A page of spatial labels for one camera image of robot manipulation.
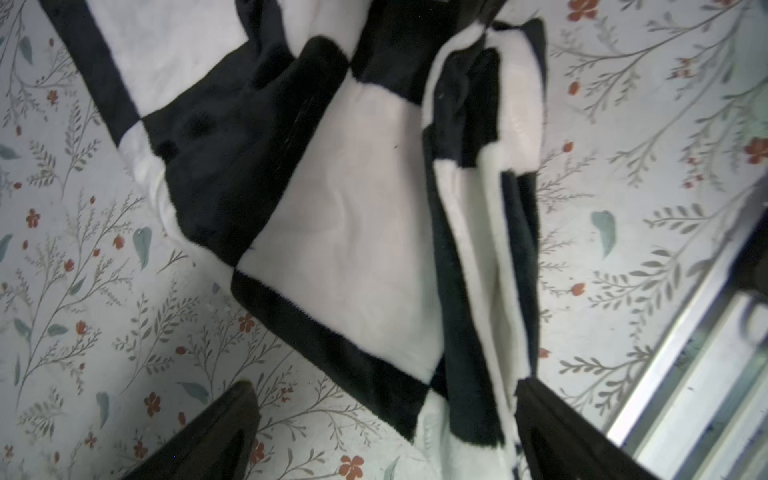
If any black white checkered pillowcase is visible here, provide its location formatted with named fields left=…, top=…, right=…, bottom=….
left=42, top=1, right=547, bottom=479

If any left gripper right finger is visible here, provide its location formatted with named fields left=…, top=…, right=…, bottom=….
left=515, top=378, right=654, bottom=479

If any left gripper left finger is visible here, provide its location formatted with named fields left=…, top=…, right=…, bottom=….
left=126, top=380, right=261, bottom=479

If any floral patterned table mat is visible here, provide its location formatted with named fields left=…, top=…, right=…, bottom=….
left=1, top=1, right=767, bottom=479

